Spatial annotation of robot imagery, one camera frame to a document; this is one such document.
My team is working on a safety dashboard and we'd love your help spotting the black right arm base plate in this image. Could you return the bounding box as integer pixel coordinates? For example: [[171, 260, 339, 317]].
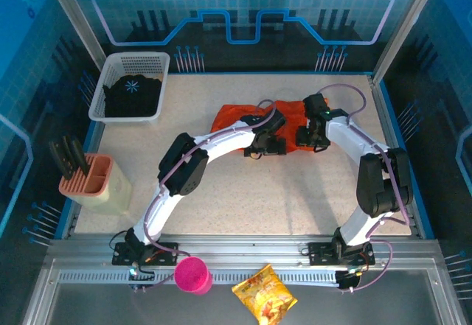
[[308, 241, 376, 266]]

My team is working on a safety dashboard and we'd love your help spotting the white perforated plastic basket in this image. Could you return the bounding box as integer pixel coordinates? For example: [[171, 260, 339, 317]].
[[88, 51, 171, 126]]

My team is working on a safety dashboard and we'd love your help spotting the orange t-shirt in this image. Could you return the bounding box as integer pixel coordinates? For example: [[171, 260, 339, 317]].
[[209, 99, 329, 153]]

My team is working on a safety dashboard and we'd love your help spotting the black t-shirt with blue print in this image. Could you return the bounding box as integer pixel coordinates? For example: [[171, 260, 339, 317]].
[[102, 75, 163, 118]]

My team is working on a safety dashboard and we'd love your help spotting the aluminium front rail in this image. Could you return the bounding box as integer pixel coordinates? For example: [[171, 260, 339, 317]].
[[46, 233, 442, 267]]

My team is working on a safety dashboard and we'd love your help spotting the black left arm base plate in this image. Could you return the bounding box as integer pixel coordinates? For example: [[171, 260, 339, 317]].
[[111, 242, 179, 266]]

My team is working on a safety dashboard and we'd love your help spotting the black cable connector hub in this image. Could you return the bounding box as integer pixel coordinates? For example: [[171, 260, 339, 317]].
[[336, 269, 364, 292], [128, 265, 156, 292]]

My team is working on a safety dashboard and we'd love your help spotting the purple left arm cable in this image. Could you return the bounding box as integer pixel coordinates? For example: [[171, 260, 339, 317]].
[[131, 99, 277, 293]]

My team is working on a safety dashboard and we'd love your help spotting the yellow snack bag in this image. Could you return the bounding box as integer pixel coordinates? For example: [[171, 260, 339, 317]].
[[231, 263, 299, 325]]

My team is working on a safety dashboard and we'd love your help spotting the pink plastic cup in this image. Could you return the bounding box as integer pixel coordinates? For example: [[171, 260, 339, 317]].
[[173, 256, 214, 296]]

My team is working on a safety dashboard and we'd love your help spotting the black knife handle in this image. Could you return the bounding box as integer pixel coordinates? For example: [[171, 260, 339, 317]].
[[69, 136, 91, 177], [49, 139, 74, 181], [60, 135, 84, 178]]

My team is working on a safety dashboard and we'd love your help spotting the pink and cream knife block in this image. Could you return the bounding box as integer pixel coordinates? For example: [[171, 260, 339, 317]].
[[58, 153, 133, 215]]

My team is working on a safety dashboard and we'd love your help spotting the slotted grey cable duct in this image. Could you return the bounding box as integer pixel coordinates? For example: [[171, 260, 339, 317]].
[[58, 268, 342, 286]]

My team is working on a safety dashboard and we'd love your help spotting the aluminium frame post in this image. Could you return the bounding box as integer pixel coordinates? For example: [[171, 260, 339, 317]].
[[41, 0, 108, 71], [371, 0, 443, 80]]

